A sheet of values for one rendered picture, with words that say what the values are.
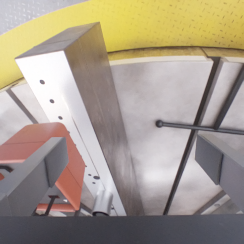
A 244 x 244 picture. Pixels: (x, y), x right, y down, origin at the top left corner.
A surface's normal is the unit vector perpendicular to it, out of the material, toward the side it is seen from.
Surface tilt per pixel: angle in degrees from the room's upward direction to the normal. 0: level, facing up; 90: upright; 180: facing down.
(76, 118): 0
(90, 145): 0
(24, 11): 0
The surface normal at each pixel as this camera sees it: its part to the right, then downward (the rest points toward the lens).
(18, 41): -0.11, 0.63
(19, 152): -0.19, -0.84
